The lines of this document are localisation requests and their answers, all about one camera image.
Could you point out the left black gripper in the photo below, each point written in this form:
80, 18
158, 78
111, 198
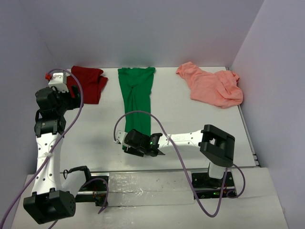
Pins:
74, 102

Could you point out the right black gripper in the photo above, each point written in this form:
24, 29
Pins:
131, 150

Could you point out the green t shirt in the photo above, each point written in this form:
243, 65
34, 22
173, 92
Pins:
136, 87

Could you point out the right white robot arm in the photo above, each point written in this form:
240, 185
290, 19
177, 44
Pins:
215, 144

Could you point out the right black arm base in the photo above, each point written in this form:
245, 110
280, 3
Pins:
207, 187

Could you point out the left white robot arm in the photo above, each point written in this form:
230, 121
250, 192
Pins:
50, 198

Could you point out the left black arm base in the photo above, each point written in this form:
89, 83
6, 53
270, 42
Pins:
95, 191

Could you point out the silver tape sheet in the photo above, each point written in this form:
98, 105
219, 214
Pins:
149, 189

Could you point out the red t shirt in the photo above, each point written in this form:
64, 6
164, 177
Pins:
92, 82

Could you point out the salmon pink t shirt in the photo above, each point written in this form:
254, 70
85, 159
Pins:
219, 89

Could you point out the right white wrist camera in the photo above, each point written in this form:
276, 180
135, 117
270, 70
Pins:
120, 137

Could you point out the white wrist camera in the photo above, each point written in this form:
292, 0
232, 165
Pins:
57, 80
120, 137

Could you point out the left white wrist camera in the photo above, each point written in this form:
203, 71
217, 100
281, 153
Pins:
57, 80

